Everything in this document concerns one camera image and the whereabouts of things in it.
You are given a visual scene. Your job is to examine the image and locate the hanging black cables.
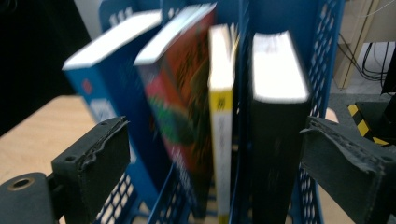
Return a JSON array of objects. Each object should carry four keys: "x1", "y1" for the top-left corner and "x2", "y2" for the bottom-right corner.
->
[{"x1": 337, "y1": 30, "x2": 396, "y2": 84}]

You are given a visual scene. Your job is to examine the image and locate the yellow book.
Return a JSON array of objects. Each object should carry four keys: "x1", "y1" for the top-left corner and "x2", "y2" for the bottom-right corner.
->
[{"x1": 206, "y1": 22, "x2": 241, "y2": 224}]

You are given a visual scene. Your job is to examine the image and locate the blue file rack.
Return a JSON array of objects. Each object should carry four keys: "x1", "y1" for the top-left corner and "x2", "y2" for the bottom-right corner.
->
[{"x1": 92, "y1": 0, "x2": 347, "y2": 224}]

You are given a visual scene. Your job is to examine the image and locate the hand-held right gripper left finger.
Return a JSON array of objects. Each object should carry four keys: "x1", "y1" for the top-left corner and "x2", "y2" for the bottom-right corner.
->
[{"x1": 50, "y1": 115, "x2": 132, "y2": 224}]

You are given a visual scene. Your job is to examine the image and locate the beige desk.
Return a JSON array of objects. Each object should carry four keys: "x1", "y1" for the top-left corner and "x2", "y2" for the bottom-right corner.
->
[{"x1": 332, "y1": 0, "x2": 396, "y2": 91}]

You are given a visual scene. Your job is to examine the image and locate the black curtain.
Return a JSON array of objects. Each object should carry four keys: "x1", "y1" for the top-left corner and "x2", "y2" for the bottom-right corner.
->
[{"x1": 0, "y1": 0, "x2": 92, "y2": 137}]

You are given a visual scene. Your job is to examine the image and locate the black yellow-striped stand base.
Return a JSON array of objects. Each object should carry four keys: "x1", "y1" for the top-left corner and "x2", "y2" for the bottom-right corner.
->
[{"x1": 346, "y1": 92, "x2": 396, "y2": 147}]

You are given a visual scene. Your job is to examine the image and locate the black book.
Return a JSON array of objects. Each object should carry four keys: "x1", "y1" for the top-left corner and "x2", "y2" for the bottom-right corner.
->
[{"x1": 247, "y1": 30, "x2": 313, "y2": 224}]

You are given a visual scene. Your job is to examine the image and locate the blue book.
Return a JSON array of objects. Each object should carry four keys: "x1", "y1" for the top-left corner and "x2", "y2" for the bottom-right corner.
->
[{"x1": 62, "y1": 8, "x2": 176, "y2": 204}]

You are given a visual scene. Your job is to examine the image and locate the dark illustrated book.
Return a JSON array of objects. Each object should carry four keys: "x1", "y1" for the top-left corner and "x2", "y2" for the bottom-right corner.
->
[{"x1": 133, "y1": 2, "x2": 218, "y2": 219}]

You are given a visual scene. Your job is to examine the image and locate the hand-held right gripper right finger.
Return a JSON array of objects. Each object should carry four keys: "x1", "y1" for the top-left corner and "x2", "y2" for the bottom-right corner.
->
[{"x1": 299, "y1": 115, "x2": 396, "y2": 224}]

